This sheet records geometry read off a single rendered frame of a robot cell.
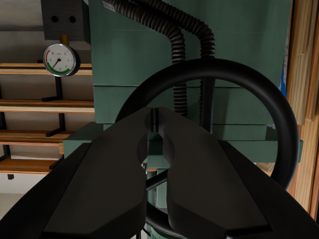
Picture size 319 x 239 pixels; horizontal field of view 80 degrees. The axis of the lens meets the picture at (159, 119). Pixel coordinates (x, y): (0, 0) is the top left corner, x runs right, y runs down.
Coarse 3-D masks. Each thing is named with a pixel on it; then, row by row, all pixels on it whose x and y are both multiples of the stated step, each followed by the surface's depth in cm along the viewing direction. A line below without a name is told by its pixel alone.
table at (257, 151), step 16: (96, 128) 58; (64, 144) 47; (80, 144) 47; (160, 144) 44; (240, 144) 48; (256, 144) 48; (272, 144) 48; (144, 160) 48; (160, 160) 38; (256, 160) 49; (272, 160) 49
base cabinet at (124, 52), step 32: (96, 0) 41; (192, 0) 41; (224, 0) 41; (256, 0) 41; (288, 0) 42; (96, 32) 42; (128, 32) 42; (224, 32) 42; (256, 32) 42; (96, 64) 43; (128, 64) 43; (160, 64) 44; (256, 64) 44
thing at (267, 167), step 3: (258, 165) 54; (261, 165) 53; (264, 165) 52; (267, 165) 51; (270, 165) 51; (273, 165) 52; (261, 168) 53; (264, 168) 52; (267, 168) 51; (270, 168) 52; (267, 171) 51; (270, 171) 52
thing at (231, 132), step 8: (104, 128) 46; (216, 128) 47; (224, 128) 47; (232, 128) 47; (240, 128) 47; (248, 128) 47; (256, 128) 47; (264, 128) 47; (152, 136) 47; (160, 136) 47; (216, 136) 47; (224, 136) 47; (232, 136) 47; (240, 136) 47; (248, 136) 47; (256, 136) 48; (264, 136) 48
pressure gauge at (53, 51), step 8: (64, 40) 38; (48, 48) 36; (56, 48) 36; (64, 48) 37; (72, 48) 38; (48, 56) 37; (56, 56) 37; (64, 56) 37; (72, 56) 37; (48, 64) 37; (56, 64) 37; (64, 64) 37; (72, 64) 37; (56, 72) 37; (64, 72) 37; (72, 72) 38
